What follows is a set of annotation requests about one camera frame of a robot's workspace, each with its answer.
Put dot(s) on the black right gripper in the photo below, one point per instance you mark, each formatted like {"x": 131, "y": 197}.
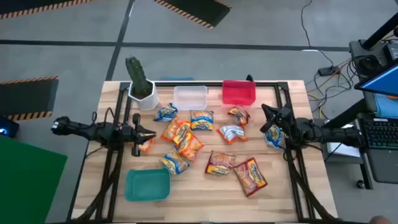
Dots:
{"x": 281, "y": 118}

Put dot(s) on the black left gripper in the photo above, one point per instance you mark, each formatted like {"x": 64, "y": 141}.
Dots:
{"x": 136, "y": 146}

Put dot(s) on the red Maruchan beef ramen pack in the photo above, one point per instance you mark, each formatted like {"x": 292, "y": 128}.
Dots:
{"x": 146, "y": 147}
{"x": 250, "y": 176}
{"x": 220, "y": 163}

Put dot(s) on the orange Maruchan ramen pack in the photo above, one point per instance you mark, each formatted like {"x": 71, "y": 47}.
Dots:
{"x": 232, "y": 133}
{"x": 191, "y": 146}
{"x": 172, "y": 129}
{"x": 239, "y": 115}

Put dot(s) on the blue Maruchan ramen pack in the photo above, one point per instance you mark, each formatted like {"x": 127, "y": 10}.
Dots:
{"x": 165, "y": 112}
{"x": 202, "y": 119}
{"x": 274, "y": 137}
{"x": 174, "y": 161}

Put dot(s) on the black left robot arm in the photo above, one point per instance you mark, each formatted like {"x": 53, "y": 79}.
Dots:
{"x": 93, "y": 130}

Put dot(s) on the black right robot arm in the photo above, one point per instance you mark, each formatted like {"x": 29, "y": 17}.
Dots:
{"x": 335, "y": 135}

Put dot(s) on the white hexagonal plant pot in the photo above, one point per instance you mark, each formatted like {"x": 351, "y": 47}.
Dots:
{"x": 150, "y": 102}

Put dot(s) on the red plastic bin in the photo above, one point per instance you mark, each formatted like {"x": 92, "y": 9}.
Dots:
{"x": 238, "y": 92}

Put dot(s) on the teal plastic bin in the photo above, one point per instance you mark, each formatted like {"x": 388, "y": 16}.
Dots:
{"x": 147, "y": 185}

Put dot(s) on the clear plastic bin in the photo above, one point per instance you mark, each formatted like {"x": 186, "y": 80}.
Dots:
{"x": 190, "y": 98}

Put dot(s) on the green cactus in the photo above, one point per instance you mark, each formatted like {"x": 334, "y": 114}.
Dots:
{"x": 136, "y": 74}

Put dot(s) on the black power adapter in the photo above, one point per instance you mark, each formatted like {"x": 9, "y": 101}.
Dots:
{"x": 328, "y": 71}

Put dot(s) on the white paper sheet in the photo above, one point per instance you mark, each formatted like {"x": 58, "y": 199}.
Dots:
{"x": 345, "y": 150}

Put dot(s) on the grey equipment case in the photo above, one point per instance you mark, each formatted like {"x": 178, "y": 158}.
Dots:
{"x": 357, "y": 49}

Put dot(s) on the black keyboard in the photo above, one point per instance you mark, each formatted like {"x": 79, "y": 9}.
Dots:
{"x": 381, "y": 133}

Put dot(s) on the black caster wheel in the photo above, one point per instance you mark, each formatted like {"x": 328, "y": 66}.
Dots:
{"x": 360, "y": 184}

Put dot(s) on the monitor with blue screen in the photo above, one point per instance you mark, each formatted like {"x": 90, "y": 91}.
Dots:
{"x": 381, "y": 82}

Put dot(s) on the black hazard-striped floor mat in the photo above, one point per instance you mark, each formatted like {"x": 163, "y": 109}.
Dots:
{"x": 31, "y": 4}
{"x": 199, "y": 9}
{"x": 28, "y": 96}

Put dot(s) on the grey workstation cart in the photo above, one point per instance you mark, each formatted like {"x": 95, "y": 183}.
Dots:
{"x": 384, "y": 165}

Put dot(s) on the green floor mat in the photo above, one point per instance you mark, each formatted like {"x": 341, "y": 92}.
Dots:
{"x": 28, "y": 180}

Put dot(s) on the black device with blue light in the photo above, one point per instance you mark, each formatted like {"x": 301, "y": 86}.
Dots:
{"x": 7, "y": 127}

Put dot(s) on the black stand pole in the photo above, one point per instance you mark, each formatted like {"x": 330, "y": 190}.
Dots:
{"x": 381, "y": 31}

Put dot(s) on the person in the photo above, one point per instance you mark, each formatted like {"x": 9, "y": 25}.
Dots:
{"x": 381, "y": 220}

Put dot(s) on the black frame clip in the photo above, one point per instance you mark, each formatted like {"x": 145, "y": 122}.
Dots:
{"x": 249, "y": 77}

